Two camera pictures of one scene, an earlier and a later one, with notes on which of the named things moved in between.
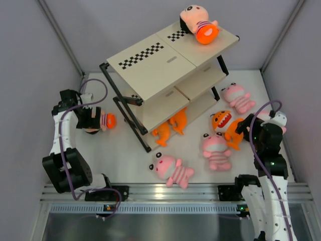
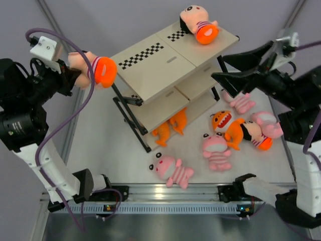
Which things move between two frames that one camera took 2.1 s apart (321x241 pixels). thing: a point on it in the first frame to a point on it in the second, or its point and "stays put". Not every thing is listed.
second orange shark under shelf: [179, 120] stays put
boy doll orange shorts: [107, 120] to [104, 69]
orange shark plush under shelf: [163, 131] stays put
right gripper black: [243, 124] to [243, 80]
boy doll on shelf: [194, 19] stays put
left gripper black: [91, 122] to [66, 79]
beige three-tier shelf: [164, 81] stays put
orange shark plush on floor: [222, 123] stays put
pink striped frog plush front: [170, 169] stays put
